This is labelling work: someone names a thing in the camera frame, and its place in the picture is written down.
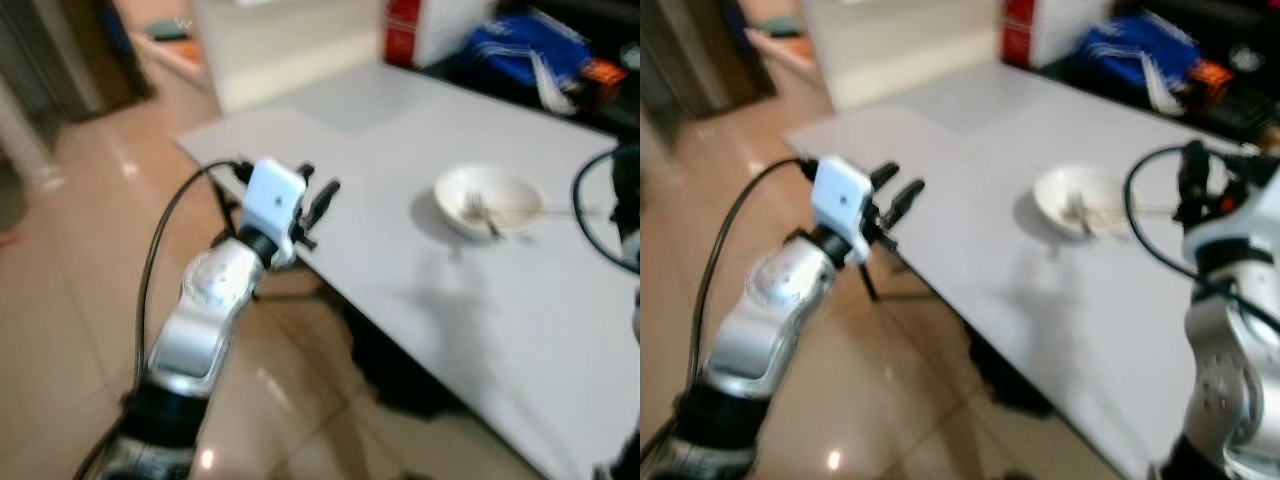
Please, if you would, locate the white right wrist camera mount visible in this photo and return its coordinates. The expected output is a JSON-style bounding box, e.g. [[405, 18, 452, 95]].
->
[[1183, 188, 1280, 265]]

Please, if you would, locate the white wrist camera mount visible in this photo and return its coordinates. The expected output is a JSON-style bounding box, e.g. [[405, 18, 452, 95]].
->
[[1183, 188, 1280, 265], [810, 156, 874, 267], [240, 158, 308, 267]]

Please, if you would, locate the small orange object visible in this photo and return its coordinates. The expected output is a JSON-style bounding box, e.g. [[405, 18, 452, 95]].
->
[[1189, 59, 1234, 102], [584, 58, 627, 98]]

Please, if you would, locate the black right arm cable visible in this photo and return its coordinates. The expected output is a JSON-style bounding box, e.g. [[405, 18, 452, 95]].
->
[[1124, 144, 1280, 337], [571, 150, 641, 277]]

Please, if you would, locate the white ceramic bowl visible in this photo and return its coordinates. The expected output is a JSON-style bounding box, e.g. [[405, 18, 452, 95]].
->
[[434, 163, 547, 242], [1033, 164, 1138, 240]]

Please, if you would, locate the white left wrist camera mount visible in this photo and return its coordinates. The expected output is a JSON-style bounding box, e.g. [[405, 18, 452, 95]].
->
[[240, 158, 308, 267], [810, 156, 874, 267]]

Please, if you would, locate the black object under table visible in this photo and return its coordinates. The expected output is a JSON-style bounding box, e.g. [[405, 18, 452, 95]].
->
[[338, 298, 463, 418], [963, 328, 1063, 418]]

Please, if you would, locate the silver metal fork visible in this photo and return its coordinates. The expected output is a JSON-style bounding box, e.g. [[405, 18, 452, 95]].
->
[[463, 193, 502, 239], [1064, 193, 1098, 237]]

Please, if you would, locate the red and white box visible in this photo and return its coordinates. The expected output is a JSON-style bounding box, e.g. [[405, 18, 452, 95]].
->
[[1002, 0, 1103, 70], [384, 0, 493, 70]]

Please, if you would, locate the blue bag with white stripes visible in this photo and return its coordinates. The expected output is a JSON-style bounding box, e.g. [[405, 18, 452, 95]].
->
[[468, 11, 603, 113], [1078, 11, 1217, 109]]

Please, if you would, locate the dark wooden cabinet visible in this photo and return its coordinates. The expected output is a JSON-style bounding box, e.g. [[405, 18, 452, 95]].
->
[[640, 0, 743, 119], [40, 0, 157, 119]]

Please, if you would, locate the black table leg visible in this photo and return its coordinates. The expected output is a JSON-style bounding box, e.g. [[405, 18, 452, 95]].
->
[[857, 254, 882, 304]]

